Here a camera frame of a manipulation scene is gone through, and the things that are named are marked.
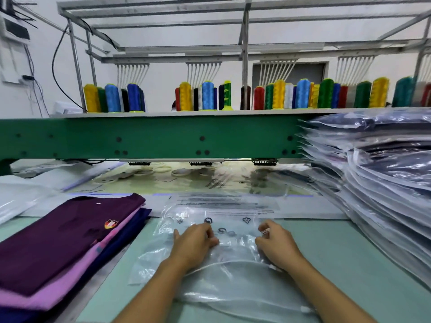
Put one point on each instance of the person's left hand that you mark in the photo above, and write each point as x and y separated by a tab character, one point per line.
192	245

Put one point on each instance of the person's right hand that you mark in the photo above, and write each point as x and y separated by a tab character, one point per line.
279	245

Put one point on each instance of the stack of plastic bags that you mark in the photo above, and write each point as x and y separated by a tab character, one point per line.
229	286

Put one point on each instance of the dark purple shirt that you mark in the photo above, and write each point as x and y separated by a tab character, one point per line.
54	242

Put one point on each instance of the stack of bagged garments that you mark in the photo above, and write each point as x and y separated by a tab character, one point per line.
370	141

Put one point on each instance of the navy shirt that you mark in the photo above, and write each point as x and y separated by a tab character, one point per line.
401	168

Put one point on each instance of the person's right forearm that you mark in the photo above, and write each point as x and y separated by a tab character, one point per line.
330	296

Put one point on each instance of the person's left forearm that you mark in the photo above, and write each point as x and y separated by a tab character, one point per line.
155	299

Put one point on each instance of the green machine beam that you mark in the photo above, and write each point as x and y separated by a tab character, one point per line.
161	138

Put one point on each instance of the row of coloured thread spools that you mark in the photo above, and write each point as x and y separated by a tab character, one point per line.
289	96

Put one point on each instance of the crumpled clear plastic film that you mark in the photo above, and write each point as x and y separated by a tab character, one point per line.
23	198

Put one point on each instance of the white box device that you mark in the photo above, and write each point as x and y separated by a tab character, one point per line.
67	109

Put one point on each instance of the grey metal thread rack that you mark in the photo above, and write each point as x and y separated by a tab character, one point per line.
245	37

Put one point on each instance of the white wall socket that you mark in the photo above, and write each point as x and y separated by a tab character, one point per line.
19	79

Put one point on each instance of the wall router with antennas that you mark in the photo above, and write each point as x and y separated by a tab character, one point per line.
15	27

